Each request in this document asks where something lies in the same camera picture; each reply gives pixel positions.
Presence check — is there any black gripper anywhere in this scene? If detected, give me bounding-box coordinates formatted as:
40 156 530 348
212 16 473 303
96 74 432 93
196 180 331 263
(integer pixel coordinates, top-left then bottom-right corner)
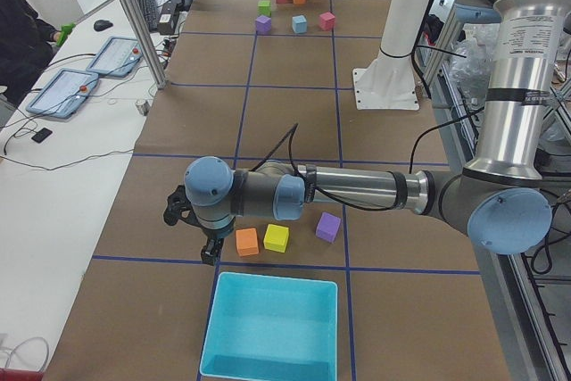
201 225 233 265

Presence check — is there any light blue foam block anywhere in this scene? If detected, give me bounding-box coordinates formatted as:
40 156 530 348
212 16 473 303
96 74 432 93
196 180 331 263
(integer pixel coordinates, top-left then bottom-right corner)
292 15 308 34

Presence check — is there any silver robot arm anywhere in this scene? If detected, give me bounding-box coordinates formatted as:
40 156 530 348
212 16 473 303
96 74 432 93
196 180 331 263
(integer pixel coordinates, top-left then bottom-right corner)
164 0 570 265

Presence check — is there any orange foam block near teal bin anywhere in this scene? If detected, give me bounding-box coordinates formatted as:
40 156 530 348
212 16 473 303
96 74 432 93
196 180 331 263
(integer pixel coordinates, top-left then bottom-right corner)
236 228 260 257

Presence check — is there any yellow foam block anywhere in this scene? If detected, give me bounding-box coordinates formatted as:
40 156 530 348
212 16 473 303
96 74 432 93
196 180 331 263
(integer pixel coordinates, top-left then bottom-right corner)
263 224 289 253

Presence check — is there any teal plastic bin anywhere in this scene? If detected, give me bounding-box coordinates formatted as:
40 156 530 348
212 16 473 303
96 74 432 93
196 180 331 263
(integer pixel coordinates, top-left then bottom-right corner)
200 272 338 380

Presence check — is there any purple foam block near teal bin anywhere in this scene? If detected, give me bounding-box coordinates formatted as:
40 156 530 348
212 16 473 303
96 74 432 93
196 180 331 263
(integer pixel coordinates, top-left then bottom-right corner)
315 212 341 243

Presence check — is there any black smartphone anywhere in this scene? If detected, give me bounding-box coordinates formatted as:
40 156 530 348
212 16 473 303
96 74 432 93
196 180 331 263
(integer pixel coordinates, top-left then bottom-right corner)
31 128 53 144

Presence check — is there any teach pendant tablet near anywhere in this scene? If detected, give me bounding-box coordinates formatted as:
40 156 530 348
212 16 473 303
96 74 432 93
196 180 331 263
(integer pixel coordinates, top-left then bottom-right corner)
26 69 99 120

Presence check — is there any teach pendant tablet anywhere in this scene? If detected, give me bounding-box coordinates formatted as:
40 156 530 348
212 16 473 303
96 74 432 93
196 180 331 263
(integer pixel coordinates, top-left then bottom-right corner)
86 37 143 78
26 69 99 120

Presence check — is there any teach pendant tablet far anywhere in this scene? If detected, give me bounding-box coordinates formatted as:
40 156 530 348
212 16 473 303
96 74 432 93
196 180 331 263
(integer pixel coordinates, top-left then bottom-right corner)
86 37 143 78

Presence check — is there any purple foam block near green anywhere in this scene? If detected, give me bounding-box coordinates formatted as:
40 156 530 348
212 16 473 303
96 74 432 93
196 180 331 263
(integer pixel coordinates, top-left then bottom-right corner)
254 15 272 35

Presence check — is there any black computer mouse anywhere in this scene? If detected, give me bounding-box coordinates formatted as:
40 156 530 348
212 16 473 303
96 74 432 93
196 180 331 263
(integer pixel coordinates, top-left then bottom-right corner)
93 20 113 32

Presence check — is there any black keyboard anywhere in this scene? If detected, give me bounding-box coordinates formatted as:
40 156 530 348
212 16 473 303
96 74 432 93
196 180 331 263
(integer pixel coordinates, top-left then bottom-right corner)
137 0 160 32

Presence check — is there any seated person in black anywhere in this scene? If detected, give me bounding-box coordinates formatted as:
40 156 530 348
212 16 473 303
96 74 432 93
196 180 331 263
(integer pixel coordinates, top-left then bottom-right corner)
1 0 61 107

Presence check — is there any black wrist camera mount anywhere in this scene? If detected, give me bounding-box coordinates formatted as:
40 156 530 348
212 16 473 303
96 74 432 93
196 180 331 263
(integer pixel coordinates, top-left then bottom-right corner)
163 185 200 227

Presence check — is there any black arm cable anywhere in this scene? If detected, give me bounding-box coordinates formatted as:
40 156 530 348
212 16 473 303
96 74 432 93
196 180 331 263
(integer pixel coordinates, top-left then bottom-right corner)
247 122 402 212

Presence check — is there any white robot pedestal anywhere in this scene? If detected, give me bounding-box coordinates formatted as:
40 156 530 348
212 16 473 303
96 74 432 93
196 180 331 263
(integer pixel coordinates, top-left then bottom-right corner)
352 0 432 111

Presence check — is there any aluminium frame post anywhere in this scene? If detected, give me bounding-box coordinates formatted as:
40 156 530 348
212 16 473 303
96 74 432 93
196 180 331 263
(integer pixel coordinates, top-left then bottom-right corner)
120 0 167 90

